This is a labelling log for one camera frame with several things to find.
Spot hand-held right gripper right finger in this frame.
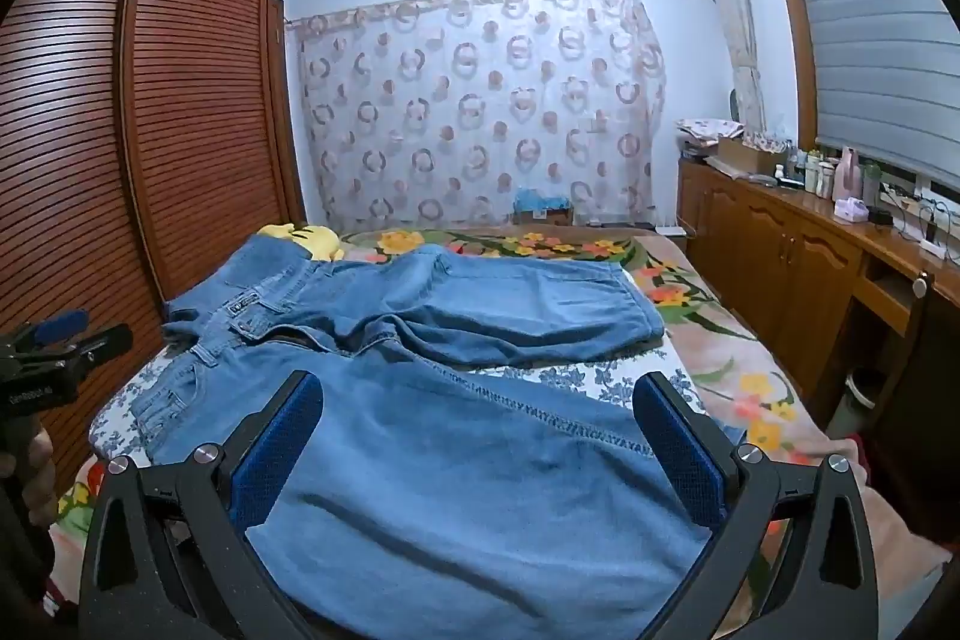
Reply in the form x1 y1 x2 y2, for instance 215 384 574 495
632 372 882 640

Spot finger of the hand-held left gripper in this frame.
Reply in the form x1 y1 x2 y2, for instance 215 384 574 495
6 308 91 352
46 323 134 380

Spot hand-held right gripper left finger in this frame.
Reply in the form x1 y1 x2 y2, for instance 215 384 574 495
79 370 325 640

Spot blue denim pants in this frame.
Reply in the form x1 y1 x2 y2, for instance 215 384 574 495
131 233 751 640

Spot person's left hand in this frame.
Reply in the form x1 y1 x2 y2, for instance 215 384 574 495
19 424 59 527

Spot orange flowered blanket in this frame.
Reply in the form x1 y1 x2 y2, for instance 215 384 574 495
49 225 953 640

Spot white waste bin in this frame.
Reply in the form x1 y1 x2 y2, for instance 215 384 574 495
847 370 887 420

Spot yellow plush toy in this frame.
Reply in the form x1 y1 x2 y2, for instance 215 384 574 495
257 223 346 262

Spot wooden cabinet counter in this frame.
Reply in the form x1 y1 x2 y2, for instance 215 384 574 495
677 155 960 420

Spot brown slatted wooden wardrobe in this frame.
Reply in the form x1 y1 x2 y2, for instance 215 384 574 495
0 0 308 521

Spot dark wooden chair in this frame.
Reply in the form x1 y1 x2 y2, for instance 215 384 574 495
847 271 960 540

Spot cardboard box with blue contents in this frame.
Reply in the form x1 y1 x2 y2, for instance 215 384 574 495
512 188 575 226

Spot open cardboard box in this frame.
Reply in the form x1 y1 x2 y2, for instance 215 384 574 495
716 135 788 176

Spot row of toiletry bottles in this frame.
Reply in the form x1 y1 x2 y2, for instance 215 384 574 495
772 141 841 199

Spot pink bottle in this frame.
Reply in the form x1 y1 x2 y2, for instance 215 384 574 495
838 146 863 203

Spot folded floral cloth stack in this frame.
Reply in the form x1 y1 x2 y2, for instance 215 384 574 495
675 117 745 148

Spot circle patterned sheer curtain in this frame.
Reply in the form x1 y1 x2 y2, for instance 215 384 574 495
289 0 668 229

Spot beige floral window curtain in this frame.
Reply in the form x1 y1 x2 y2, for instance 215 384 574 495
690 0 767 133

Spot grey window blind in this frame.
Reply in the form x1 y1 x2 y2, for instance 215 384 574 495
769 0 960 180

